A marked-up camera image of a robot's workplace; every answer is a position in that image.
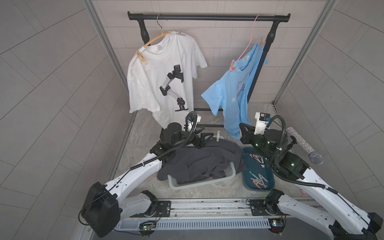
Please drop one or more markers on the dark grey t-shirt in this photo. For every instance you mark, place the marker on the dark grey t-shirt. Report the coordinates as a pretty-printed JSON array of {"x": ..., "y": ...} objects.
[{"x": 190, "y": 164}]

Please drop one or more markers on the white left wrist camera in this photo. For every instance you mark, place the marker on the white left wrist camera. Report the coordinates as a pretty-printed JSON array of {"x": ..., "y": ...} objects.
[{"x": 191, "y": 119}]

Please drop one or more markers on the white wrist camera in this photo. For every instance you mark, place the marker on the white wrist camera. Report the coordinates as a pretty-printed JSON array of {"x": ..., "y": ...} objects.
[
  {"x": 262, "y": 120},
  {"x": 191, "y": 119}
]

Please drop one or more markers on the black clothes rack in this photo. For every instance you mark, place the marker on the black clothes rack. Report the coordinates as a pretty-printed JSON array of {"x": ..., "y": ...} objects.
[{"x": 276, "y": 20}]

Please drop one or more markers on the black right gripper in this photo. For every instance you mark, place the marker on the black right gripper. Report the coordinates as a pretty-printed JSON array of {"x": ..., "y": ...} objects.
[{"x": 246, "y": 136}]

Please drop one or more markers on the yellow clothespin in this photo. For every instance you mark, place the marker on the yellow clothespin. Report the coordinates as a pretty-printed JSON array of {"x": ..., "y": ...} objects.
[{"x": 141, "y": 57}]

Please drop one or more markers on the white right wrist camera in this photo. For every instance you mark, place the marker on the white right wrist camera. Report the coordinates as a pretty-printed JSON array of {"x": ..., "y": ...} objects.
[{"x": 262, "y": 120}]

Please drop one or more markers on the white laundry basket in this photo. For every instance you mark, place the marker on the white laundry basket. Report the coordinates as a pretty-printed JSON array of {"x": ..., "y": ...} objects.
[{"x": 229, "y": 174}]

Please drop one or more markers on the teal clothespin tray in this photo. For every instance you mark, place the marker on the teal clothespin tray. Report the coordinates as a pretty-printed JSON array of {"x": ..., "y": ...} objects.
[{"x": 257, "y": 175}]

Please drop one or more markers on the glitter microphone on stand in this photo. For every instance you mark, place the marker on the glitter microphone on stand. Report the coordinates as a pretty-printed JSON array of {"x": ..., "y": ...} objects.
[{"x": 314, "y": 156}]

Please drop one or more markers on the pink clothespin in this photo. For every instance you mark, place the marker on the pink clothespin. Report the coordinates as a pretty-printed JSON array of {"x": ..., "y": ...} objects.
[{"x": 233, "y": 66}]

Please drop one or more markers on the orange plastic hanger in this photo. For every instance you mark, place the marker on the orange plastic hanger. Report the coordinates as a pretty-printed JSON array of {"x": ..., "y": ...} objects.
[{"x": 157, "y": 36}]

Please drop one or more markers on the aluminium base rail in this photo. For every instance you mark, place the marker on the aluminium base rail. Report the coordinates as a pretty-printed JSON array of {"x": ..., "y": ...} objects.
[{"x": 225, "y": 214}]

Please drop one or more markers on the white t-shirt black print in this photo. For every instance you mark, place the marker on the white t-shirt black print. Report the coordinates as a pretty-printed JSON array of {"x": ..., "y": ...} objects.
[{"x": 165, "y": 85}]

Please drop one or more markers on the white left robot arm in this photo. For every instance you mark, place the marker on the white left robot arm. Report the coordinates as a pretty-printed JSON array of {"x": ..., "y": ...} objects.
[{"x": 105, "y": 205}]

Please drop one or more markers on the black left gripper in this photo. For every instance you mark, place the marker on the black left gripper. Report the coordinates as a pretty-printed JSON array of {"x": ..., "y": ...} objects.
[{"x": 198, "y": 143}]

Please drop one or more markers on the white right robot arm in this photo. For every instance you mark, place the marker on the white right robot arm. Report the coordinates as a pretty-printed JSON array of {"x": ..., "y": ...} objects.
[{"x": 340, "y": 219}]

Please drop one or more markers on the white clothespin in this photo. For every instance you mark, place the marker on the white clothespin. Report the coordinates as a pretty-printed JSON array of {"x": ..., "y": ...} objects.
[{"x": 180, "y": 33}]

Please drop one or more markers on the light blue t-shirt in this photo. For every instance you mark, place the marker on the light blue t-shirt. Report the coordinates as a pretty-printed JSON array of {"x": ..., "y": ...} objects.
[{"x": 230, "y": 92}]

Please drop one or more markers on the pink wire hanger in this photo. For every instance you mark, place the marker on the pink wire hanger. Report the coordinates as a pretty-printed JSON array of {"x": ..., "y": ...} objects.
[{"x": 251, "y": 38}]

